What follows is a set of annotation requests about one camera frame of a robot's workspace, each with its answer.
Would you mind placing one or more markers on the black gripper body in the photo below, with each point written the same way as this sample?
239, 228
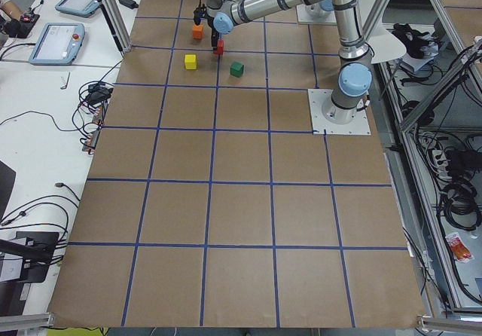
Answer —
214, 35

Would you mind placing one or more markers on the red wooden block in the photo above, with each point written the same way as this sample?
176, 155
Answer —
220, 44

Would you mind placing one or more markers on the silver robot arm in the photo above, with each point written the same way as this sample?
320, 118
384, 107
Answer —
355, 21

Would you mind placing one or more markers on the orange wooden block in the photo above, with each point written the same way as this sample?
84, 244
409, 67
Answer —
197, 32

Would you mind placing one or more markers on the yellow wooden block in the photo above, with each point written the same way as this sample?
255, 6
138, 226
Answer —
190, 61

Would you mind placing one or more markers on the green wooden block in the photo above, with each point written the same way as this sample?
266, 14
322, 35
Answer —
237, 69

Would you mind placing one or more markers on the black power adapter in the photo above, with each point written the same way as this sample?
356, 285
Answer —
131, 4

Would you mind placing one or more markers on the far teach pendant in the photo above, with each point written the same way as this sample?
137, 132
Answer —
80, 8

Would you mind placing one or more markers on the teach pendant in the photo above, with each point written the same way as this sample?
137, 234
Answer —
58, 44
80, 8

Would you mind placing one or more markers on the near teach pendant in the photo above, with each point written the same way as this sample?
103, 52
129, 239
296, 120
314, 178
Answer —
58, 44

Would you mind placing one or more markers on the white chair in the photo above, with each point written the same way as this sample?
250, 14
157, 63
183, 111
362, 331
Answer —
385, 45

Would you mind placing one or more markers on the black monitor stand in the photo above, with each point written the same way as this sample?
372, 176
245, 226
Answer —
27, 257

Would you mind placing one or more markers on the orange snack packet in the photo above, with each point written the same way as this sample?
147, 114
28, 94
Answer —
458, 248

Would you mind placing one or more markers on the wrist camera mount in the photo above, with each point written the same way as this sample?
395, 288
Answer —
199, 14

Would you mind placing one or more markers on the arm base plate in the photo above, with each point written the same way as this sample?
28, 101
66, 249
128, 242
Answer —
328, 119
314, 14

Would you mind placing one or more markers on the aluminium frame post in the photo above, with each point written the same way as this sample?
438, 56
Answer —
116, 25

